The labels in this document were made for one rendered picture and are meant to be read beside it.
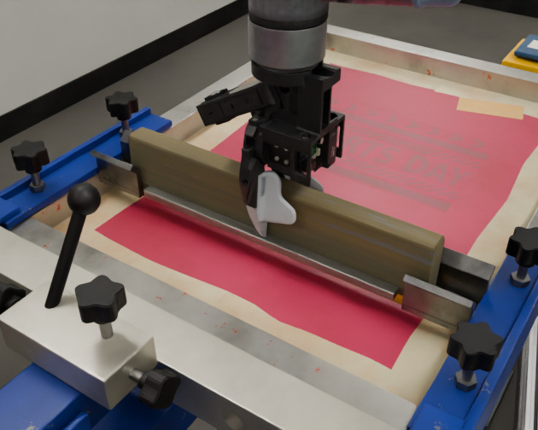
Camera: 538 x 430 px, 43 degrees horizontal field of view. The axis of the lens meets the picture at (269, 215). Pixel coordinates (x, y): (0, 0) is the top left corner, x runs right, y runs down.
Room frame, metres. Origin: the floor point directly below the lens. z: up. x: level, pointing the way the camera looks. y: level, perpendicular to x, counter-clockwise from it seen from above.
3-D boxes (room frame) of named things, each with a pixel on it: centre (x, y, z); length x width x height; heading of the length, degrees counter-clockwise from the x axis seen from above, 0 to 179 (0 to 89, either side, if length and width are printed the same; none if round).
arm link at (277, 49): (0.63, -0.02, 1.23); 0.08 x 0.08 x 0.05
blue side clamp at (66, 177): (0.77, 0.25, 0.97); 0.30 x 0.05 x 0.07; 147
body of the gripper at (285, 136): (0.62, -0.02, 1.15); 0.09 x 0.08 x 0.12; 57
